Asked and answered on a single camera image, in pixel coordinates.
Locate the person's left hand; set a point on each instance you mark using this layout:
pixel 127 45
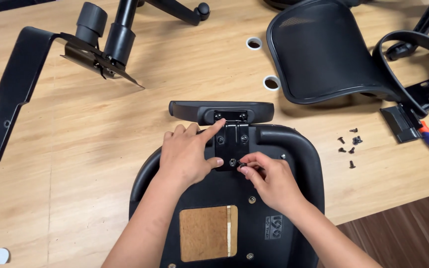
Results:
pixel 181 160

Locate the person's right hand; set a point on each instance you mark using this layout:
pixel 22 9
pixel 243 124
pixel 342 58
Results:
pixel 274 182

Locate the small black bolt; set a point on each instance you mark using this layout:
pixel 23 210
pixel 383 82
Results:
pixel 241 164

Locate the black armrest with metal bracket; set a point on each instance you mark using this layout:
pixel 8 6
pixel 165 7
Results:
pixel 233 149

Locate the black chair seat underside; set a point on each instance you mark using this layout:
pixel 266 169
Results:
pixel 296 178

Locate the cluster of loose black screws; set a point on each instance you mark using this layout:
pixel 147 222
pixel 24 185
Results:
pixel 356 140

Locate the white-rimmed desk grommet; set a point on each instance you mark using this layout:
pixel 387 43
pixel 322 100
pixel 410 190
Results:
pixel 254 43
pixel 271 83

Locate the black mesh chair backrest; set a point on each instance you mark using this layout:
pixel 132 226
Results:
pixel 318 52

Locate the black gas lift column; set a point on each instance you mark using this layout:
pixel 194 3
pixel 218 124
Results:
pixel 121 35

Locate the black curved loop armrest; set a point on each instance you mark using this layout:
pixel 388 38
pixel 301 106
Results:
pixel 400 119

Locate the black chair base leg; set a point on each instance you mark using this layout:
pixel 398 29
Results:
pixel 423 26
pixel 184 10

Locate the black round tension knob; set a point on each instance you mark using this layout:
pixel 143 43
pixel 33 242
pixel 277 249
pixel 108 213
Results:
pixel 91 22

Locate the black chair part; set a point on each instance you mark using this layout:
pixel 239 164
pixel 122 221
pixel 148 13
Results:
pixel 311 2

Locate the dark chair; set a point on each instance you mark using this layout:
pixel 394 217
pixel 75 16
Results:
pixel 13 5

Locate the black mounted bracket bolt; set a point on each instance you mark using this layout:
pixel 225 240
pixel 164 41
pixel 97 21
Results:
pixel 220 140
pixel 244 139

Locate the black L-shaped back bracket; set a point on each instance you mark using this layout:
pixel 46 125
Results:
pixel 17 85

